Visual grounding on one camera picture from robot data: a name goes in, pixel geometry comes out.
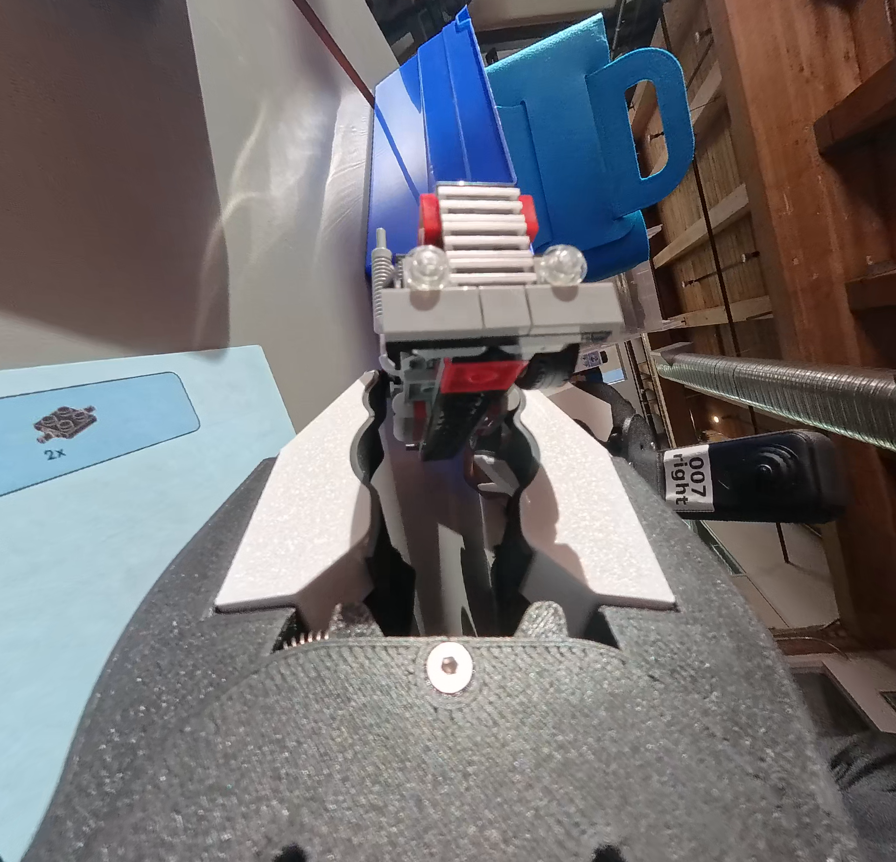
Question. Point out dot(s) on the flexible metal duct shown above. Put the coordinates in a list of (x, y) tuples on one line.
[(770, 386)]

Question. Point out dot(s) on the blue plastic bin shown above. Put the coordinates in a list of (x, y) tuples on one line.
[(434, 127)]

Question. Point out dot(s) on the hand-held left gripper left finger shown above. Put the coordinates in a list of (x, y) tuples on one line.
[(301, 519)]

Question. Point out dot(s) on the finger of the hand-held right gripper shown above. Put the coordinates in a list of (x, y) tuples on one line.
[(581, 421)]

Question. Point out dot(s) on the teal felt bag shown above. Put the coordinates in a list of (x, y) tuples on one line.
[(560, 134)]

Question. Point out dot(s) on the clear plastic storage box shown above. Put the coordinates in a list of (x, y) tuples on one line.
[(640, 298)]

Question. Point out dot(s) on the wooden shelf unit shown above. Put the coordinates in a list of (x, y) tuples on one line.
[(791, 176)]

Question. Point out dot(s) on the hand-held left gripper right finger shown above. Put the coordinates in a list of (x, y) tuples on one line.
[(602, 526)]

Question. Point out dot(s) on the light blue instruction booklet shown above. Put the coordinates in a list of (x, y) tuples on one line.
[(105, 561)]

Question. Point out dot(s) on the toy brick truck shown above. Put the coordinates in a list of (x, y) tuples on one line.
[(490, 302)]

